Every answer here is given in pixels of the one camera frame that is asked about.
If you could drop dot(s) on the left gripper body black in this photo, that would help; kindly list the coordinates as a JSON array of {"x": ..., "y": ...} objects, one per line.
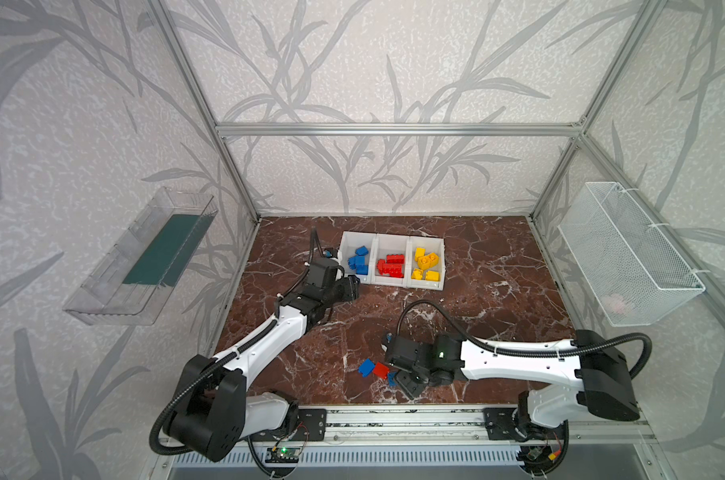
[{"x": 344, "y": 288}]

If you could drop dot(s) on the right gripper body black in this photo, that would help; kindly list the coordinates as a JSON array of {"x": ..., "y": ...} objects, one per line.
[{"x": 404, "y": 372}]

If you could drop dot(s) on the red long lego brick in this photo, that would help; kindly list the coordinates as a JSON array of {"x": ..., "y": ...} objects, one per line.
[{"x": 394, "y": 272}]

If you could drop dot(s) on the red long lego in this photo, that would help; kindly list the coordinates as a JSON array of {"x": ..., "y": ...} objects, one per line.
[{"x": 395, "y": 260}]

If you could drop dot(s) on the small yellow lego brick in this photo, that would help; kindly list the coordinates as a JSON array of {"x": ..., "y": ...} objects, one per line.
[{"x": 419, "y": 253}]

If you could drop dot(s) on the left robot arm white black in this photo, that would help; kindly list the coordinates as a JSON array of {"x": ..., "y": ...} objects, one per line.
[{"x": 211, "y": 410}]

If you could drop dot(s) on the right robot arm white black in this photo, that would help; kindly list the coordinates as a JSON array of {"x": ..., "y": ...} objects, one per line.
[{"x": 585, "y": 374}]

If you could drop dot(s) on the white three-compartment sorting bin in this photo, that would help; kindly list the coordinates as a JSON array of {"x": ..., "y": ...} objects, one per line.
[{"x": 382, "y": 245}]

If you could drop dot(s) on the green circuit board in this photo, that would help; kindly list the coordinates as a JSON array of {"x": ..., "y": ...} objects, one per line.
[{"x": 283, "y": 455}]

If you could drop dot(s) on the pink object in basket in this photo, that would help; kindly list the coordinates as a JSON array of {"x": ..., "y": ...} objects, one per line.
[{"x": 616, "y": 305}]

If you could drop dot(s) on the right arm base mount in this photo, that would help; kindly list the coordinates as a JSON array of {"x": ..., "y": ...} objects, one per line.
[{"x": 506, "y": 423}]

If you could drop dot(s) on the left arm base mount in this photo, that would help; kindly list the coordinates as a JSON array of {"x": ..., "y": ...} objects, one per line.
[{"x": 304, "y": 424}]

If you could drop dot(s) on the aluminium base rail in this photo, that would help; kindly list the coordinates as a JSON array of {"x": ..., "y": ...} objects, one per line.
[{"x": 430, "y": 424}]

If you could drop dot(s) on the clear acrylic wall shelf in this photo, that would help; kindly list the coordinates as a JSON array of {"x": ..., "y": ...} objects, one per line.
[{"x": 133, "y": 282}]

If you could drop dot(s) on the white wire mesh basket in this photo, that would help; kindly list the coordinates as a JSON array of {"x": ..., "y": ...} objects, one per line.
[{"x": 620, "y": 250}]

